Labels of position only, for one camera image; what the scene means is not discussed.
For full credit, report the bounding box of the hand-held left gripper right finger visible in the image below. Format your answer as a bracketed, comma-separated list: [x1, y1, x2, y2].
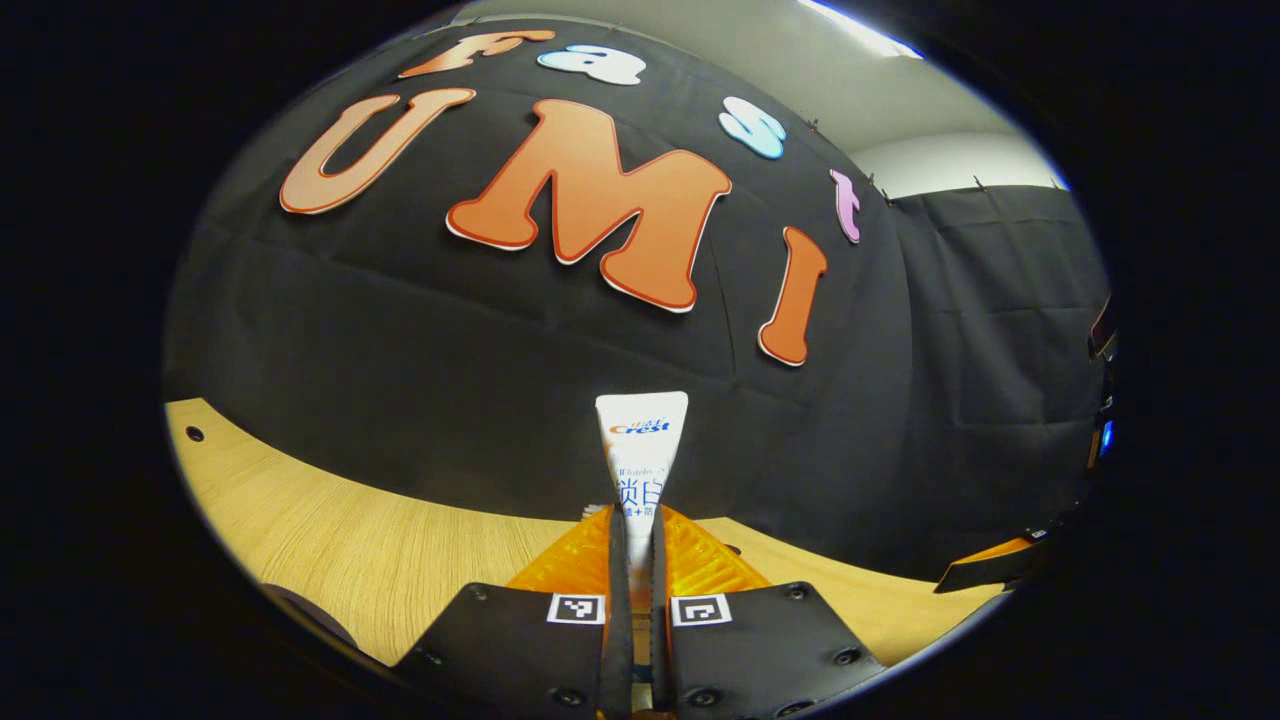
[650, 505, 886, 720]

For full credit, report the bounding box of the black backdrop cloth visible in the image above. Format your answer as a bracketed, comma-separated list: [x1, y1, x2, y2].
[160, 15, 1113, 581]

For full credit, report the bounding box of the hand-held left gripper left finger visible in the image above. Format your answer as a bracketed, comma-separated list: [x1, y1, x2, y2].
[393, 505, 637, 720]

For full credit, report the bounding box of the white toothpaste tube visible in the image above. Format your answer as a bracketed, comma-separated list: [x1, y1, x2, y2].
[595, 391, 690, 601]

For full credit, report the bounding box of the ceiling light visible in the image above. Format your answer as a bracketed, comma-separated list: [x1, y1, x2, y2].
[800, 0, 923, 59]

